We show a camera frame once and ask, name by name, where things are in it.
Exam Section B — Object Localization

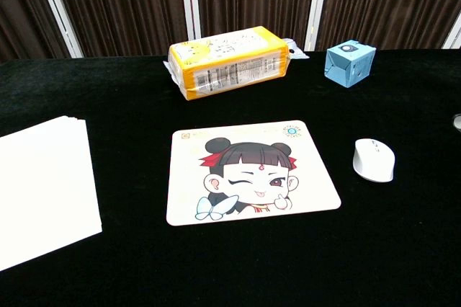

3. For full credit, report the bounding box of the light blue cube box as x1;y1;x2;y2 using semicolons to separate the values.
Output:
324;37;377;89

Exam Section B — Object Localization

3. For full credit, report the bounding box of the cartoon girl mouse pad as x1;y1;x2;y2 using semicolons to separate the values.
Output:
166;120;342;227

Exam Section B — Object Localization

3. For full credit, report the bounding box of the black velvet tablecloth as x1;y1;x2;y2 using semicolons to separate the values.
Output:
0;48;461;307

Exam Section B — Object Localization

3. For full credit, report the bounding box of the white computer mouse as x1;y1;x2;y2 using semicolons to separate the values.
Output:
352;138;396;183

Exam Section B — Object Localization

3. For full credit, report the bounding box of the yellow wrapped tissue pack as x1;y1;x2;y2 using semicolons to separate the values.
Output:
163;25;290;102

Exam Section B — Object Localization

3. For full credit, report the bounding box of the white paper stack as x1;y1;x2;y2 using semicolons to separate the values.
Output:
0;115;103;272

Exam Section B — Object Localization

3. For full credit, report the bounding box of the white screen frame post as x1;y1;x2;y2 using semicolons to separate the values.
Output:
178;0;202;57
303;0;331;52
441;14;461;50
31;0;84;59

